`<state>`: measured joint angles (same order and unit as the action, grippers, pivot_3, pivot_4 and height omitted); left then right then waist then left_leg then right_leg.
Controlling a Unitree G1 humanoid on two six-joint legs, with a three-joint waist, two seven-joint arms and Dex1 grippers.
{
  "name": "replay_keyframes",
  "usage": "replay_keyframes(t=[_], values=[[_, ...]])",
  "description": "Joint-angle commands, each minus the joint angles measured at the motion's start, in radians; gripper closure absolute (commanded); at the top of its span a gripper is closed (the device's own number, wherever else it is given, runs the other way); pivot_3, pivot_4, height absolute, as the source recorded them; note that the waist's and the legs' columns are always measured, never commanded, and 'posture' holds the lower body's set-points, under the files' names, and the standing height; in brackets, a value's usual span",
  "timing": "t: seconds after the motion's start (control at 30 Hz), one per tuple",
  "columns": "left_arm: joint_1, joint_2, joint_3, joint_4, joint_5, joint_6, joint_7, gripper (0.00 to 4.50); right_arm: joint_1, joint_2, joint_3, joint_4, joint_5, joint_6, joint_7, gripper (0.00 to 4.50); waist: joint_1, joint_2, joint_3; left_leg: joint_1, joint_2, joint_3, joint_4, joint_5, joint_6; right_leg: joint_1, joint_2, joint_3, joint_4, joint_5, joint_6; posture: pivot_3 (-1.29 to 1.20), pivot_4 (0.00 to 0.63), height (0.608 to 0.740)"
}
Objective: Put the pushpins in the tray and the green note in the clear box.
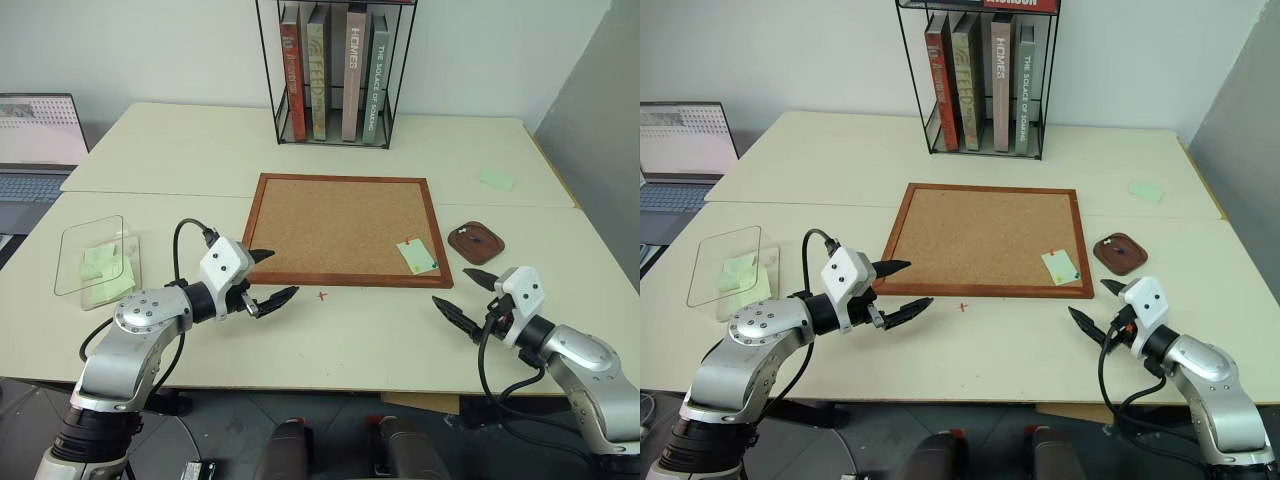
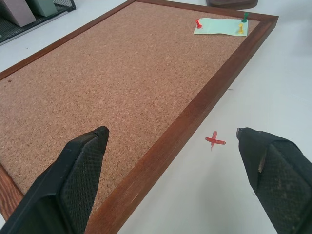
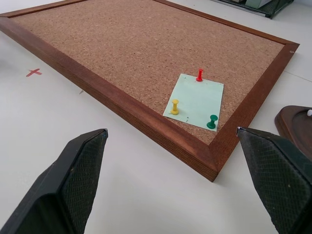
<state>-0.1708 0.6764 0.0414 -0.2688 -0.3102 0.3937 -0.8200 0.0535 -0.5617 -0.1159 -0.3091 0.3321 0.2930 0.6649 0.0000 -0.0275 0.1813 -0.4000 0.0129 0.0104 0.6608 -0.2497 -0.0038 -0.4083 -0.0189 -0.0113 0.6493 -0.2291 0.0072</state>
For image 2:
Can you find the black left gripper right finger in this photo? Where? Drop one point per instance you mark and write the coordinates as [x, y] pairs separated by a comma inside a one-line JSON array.
[[275, 180]]

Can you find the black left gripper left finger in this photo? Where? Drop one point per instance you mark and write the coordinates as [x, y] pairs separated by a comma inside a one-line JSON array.
[[73, 185]]

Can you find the wood-framed cork board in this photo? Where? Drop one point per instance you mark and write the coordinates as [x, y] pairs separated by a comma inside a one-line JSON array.
[[117, 83]]

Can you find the yellow push pin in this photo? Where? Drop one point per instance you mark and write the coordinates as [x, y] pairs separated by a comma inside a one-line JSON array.
[[240, 28]]

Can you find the light green paper note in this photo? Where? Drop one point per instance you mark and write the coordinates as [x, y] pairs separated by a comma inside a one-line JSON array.
[[219, 27]]

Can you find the green push pin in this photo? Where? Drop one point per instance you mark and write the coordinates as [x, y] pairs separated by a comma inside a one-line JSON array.
[[245, 17]]

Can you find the red push pin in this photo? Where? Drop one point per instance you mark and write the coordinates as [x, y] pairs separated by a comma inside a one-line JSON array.
[[198, 24]]

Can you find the grey-green block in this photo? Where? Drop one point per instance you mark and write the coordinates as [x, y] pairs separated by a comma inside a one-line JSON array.
[[44, 7]]

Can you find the dark brown wooden object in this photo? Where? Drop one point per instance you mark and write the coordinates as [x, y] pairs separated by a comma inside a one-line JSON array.
[[231, 3]]

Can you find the pink block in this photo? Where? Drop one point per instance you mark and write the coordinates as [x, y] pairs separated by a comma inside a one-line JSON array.
[[18, 11]]

